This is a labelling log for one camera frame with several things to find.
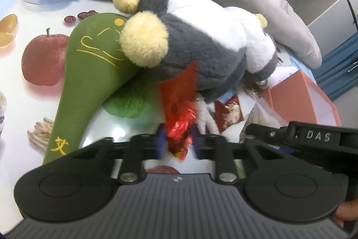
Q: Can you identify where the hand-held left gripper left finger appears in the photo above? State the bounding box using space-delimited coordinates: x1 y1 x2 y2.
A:
60 127 166 185

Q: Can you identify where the blue curtain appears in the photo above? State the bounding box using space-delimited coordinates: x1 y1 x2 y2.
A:
314 29 358 101

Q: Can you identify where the red snack packet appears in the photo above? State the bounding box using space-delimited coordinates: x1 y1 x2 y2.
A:
213 93 241 133

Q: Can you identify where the grey pillow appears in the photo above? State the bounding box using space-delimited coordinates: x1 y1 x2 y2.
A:
201 0 323 69

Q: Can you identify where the person's right hand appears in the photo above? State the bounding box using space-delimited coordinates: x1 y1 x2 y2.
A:
334 199 358 228

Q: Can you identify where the green plush stick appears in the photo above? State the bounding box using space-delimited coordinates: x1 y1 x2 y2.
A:
43 12 142 165

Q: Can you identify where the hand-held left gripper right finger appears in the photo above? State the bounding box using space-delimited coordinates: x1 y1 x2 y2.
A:
191 127 280 185

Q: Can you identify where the pink cardboard box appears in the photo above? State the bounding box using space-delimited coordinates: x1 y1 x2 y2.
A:
252 69 342 139

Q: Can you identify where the grey and white plush toy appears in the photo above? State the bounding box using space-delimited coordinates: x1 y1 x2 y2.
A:
112 0 279 133

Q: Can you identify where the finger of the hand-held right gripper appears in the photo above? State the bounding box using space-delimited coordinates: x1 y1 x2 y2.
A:
244 123 291 146

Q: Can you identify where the red foil packet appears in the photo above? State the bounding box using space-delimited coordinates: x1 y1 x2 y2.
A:
157 61 200 162

